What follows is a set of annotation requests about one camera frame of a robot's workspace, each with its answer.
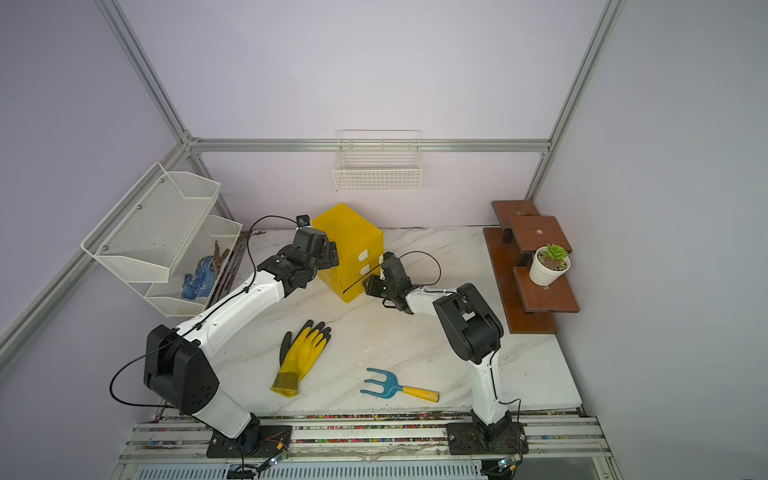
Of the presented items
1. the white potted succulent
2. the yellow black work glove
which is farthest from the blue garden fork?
the white potted succulent

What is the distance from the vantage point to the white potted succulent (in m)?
0.81

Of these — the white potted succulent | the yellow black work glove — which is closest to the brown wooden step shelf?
the white potted succulent

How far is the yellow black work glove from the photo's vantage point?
0.82 m

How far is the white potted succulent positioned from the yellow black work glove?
0.66 metres

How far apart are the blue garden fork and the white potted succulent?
0.45 m

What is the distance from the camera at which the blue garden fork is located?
2.67 ft

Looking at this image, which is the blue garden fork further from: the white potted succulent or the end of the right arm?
the white potted succulent

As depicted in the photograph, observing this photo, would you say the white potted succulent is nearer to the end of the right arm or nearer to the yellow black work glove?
the end of the right arm

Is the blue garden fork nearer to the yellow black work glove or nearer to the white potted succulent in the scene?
the yellow black work glove

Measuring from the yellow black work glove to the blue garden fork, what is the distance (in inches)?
7.4

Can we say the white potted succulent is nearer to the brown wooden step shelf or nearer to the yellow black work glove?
the brown wooden step shelf
